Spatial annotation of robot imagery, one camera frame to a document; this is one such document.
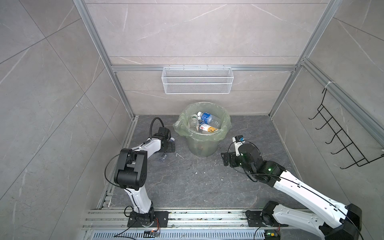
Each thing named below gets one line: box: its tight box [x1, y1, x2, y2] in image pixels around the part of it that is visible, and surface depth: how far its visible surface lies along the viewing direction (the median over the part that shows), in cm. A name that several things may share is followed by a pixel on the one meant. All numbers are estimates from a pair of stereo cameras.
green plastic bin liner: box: [173, 102, 233, 143], surface depth 84 cm
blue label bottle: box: [197, 111, 222, 129], surface depth 92 cm
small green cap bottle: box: [189, 114, 200, 132], surface depth 92 cm
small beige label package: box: [199, 123, 219, 133], surface depth 87 cm
